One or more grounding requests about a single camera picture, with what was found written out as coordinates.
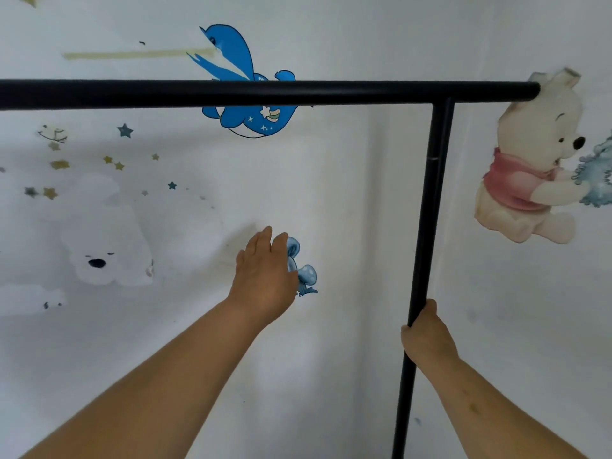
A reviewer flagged person's left hand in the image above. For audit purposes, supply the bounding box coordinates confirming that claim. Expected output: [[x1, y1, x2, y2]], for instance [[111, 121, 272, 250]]
[[227, 226, 300, 326]]

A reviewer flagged person's right hand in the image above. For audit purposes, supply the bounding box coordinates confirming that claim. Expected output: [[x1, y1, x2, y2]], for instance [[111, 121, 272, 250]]
[[400, 298, 460, 374]]

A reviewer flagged black metal clothes rack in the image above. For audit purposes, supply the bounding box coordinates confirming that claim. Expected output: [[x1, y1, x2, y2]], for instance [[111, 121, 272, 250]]
[[0, 79, 542, 459]]

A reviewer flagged person's right forearm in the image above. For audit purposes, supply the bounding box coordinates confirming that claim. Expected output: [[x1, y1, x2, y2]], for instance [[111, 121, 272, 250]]
[[420, 351, 590, 459]]

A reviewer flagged person's left forearm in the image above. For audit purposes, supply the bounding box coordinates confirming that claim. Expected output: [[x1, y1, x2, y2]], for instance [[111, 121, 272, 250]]
[[21, 296, 268, 459]]

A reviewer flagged faded white bear sticker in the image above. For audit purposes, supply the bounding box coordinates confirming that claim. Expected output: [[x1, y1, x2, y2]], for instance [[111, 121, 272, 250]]
[[60, 173, 156, 288]]

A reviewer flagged group of star stickers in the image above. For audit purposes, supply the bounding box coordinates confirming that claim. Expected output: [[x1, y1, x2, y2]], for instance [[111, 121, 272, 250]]
[[24, 122, 179, 201]]

